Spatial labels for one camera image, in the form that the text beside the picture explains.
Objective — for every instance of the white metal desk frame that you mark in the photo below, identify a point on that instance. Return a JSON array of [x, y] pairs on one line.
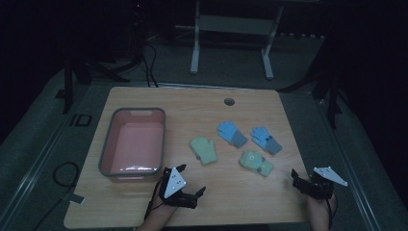
[[235, 25]]

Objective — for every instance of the pink basin with grey rim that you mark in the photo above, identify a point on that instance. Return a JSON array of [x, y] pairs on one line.
[[134, 144]]

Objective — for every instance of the plain green mitten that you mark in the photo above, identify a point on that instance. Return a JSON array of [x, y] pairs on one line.
[[203, 150]]

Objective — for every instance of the plain blue glove grey cuff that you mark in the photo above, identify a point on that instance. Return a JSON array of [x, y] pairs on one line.
[[229, 131]]

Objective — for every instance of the grey round table grommet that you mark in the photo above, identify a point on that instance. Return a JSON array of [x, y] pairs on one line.
[[229, 102]]

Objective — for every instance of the person's left hand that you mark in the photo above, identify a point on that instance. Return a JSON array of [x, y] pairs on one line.
[[160, 207]]

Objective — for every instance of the grey tape piece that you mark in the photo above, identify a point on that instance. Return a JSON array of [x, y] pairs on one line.
[[77, 199]]

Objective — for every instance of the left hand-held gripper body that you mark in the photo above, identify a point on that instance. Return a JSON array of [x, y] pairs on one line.
[[174, 183]]

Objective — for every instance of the person's right hand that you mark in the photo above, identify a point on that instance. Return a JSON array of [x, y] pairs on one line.
[[319, 208]]

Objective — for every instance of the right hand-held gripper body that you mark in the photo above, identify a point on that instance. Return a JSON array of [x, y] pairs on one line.
[[320, 189]]

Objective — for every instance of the blue glove with dark marks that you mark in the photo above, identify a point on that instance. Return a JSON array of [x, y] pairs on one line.
[[263, 138]]

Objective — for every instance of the black tripod stand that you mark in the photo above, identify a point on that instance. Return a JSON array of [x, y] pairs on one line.
[[67, 86], [332, 99]]

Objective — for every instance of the green glove with print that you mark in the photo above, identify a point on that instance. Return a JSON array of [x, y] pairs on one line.
[[256, 163]]

